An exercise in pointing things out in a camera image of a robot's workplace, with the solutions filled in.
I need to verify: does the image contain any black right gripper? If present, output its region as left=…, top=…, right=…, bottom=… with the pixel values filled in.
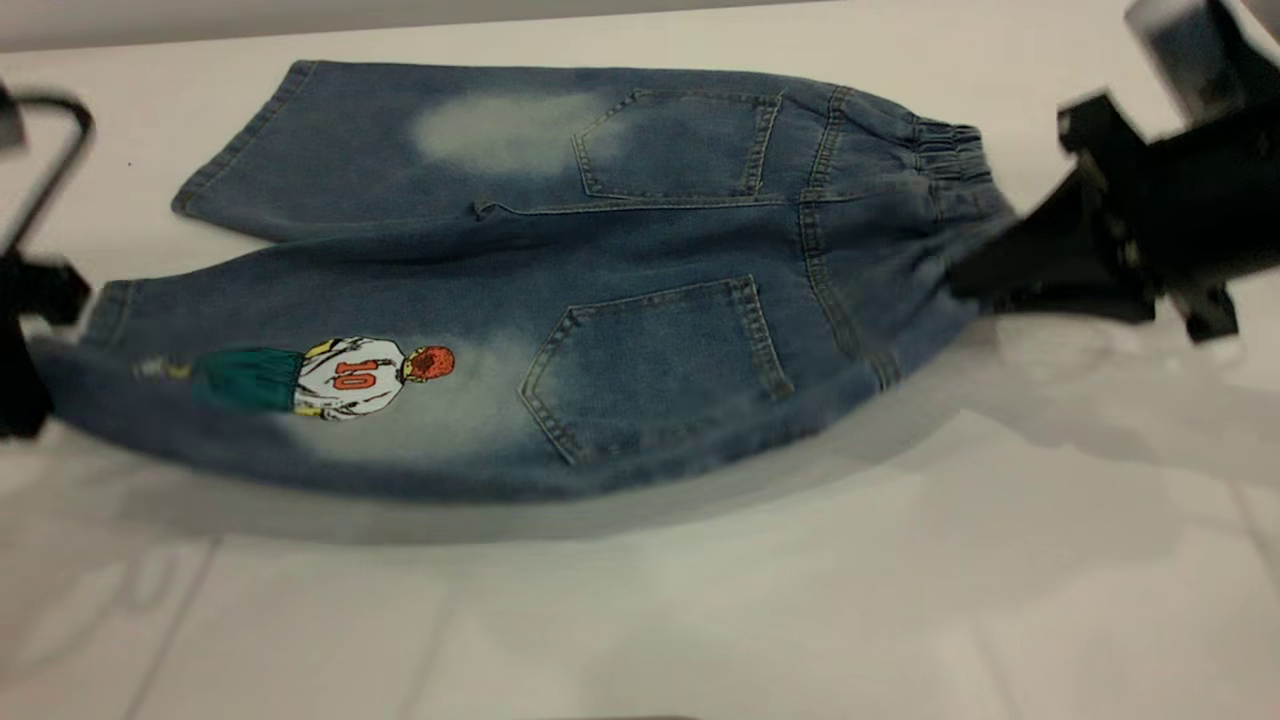
left=950, top=95, right=1280, bottom=341

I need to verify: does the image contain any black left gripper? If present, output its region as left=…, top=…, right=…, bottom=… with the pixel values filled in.
left=0, top=255, right=93, bottom=441

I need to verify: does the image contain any blue denim shorts basketball print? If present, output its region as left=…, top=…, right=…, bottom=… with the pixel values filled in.
left=30, top=58, right=1021, bottom=506

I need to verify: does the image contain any black braided cable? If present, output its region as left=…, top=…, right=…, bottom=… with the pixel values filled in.
left=0, top=93, right=97, bottom=259

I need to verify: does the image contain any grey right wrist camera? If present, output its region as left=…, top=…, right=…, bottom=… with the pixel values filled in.
left=1125, top=0, right=1256, bottom=121

